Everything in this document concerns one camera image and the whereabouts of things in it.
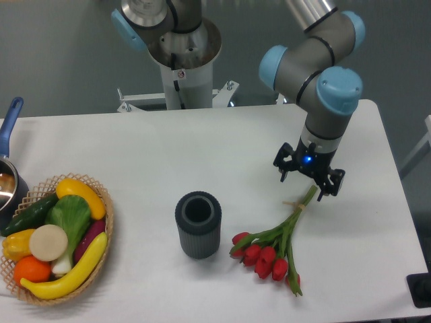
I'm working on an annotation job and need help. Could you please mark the green bok choy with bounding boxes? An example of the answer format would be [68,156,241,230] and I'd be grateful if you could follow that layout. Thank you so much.
[45,195,91,277]

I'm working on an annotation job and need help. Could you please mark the white frame right edge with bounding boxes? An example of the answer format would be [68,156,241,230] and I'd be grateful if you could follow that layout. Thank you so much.
[399,115,430,180]

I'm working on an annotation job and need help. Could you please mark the yellow bell pepper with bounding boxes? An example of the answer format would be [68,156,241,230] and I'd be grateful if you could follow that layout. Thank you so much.
[2,229,36,262]

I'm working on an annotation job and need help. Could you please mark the dark grey ribbed vase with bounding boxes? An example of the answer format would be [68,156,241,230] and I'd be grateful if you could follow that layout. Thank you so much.
[174,191,222,259]

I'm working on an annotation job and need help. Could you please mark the green cucumber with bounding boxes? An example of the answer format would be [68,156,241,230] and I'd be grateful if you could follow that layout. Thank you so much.
[1,194,59,237]

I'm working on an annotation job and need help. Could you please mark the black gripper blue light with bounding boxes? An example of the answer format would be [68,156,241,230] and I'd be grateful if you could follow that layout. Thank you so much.
[273,139,345,202]

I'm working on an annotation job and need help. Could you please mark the white metal base frame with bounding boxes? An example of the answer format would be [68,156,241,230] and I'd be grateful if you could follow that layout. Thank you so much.
[116,79,287,114]

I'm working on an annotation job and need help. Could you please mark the red tulip bouquet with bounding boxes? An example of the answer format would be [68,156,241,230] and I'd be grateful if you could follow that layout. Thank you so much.
[229,185,317,296]

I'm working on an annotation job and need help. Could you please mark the yellow squash upper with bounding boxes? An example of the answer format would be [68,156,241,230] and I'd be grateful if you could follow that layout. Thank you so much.
[55,178,106,220]

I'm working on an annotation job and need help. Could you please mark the blue handled saucepan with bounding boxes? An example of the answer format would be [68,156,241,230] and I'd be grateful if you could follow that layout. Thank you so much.
[1,97,28,229]

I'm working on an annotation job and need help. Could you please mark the black device table corner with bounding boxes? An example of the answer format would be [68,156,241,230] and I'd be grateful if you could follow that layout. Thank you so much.
[406,273,430,308]

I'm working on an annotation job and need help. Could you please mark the beige round disc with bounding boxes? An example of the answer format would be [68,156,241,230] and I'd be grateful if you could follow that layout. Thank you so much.
[29,224,68,262]

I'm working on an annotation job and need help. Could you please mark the purple eggplant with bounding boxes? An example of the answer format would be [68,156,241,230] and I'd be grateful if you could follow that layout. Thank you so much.
[73,219,105,264]

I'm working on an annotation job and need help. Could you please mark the yellow banana squash lower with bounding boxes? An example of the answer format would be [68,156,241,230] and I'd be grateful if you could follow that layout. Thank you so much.
[20,232,108,300]

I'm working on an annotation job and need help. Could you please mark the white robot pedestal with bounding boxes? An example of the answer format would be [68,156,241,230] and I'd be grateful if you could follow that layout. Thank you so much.
[148,18,222,110]

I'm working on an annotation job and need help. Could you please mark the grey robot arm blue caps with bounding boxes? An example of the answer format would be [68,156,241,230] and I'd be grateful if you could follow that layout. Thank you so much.
[111,1,365,196]

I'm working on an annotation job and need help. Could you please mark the woven wicker basket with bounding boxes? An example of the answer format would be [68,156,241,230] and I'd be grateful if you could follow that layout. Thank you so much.
[1,173,114,306]

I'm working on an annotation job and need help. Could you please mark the orange fruit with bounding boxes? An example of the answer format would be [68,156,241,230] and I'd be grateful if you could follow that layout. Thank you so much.
[13,256,51,287]

